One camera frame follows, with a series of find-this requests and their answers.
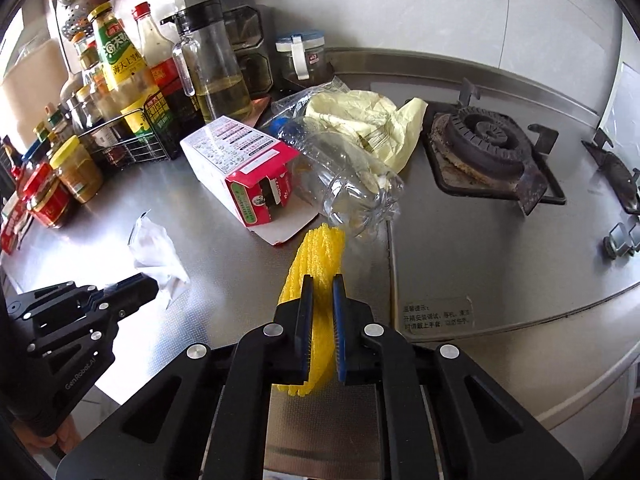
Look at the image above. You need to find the left hand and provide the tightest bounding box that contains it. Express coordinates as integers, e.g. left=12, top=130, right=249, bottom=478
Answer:
left=11, top=415, right=81, bottom=455

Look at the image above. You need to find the blue lid glass jar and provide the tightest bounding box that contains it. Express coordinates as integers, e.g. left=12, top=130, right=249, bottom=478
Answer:
left=274, top=29, right=333, bottom=88

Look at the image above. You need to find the yellow foam fruit net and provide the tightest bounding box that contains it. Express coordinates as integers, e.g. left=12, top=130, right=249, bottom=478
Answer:
left=277, top=223, right=346, bottom=398

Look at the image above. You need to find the red white carton box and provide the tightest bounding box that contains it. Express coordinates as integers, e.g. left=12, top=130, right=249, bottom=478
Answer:
left=180, top=116, right=318, bottom=246

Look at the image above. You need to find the wooden cutting board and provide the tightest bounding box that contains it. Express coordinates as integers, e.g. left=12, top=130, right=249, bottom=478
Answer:
left=1, top=39, right=67, bottom=153

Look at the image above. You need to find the steel stove top panel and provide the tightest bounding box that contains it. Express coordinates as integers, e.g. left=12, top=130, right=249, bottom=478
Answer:
left=388, top=68, right=639, bottom=341

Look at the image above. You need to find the wall mounted spice box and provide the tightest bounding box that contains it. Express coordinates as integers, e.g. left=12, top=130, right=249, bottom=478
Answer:
left=224, top=6, right=274, bottom=99

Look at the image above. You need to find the left stove knob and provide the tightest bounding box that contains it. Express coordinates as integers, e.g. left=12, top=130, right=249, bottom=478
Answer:
left=602, top=222, right=632, bottom=260

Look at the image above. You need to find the yellow lid sauce jar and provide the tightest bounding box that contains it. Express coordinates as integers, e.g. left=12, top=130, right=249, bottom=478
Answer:
left=50, top=136, right=103, bottom=204

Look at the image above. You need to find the left gas burner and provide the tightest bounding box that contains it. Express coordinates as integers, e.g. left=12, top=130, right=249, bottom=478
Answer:
left=420, top=79, right=566, bottom=216

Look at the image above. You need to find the red cap soy bottle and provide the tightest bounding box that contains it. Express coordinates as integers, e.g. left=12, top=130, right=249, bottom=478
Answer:
left=132, top=1, right=204, bottom=138

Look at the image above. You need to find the right gas burner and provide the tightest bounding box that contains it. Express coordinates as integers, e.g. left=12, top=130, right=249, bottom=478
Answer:
left=582, top=128, right=639, bottom=216

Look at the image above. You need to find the yellow green seasoning bottle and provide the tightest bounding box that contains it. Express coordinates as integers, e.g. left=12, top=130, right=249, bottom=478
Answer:
left=88, top=2, right=172, bottom=139

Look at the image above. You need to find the right stove knob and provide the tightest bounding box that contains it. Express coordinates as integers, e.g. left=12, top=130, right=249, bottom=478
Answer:
left=629, top=221, right=640, bottom=254

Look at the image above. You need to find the red lid chili jar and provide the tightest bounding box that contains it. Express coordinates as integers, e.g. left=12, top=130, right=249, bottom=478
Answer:
left=21, top=162, right=72, bottom=229

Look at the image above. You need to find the gas burner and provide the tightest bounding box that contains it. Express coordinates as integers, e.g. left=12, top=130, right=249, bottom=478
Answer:
left=582, top=128, right=639, bottom=216
left=420, top=79, right=566, bottom=216

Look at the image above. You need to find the cream yellow plastic bag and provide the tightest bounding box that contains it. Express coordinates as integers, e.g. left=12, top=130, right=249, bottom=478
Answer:
left=305, top=90, right=428, bottom=174

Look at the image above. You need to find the white tissue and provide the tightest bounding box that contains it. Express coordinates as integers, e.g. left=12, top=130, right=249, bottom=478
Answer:
left=128, top=211, right=190, bottom=306

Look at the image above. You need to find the black wire condiment rack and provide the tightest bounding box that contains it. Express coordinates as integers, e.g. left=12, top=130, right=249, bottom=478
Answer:
left=78, top=91, right=181, bottom=169

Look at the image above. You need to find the glass oil dispenser bottle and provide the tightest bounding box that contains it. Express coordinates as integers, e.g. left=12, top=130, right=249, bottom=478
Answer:
left=160, top=0, right=253, bottom=124

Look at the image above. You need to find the clear plastic bottle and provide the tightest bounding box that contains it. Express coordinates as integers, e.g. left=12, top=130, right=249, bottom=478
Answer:
left=268, top=117, right=404, bottom=237

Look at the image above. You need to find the stove knob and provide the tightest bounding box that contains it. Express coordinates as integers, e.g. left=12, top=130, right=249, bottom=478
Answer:
left=629, top=221, right=640, bottom=254
left=602, top=222, right=632, bottom=260

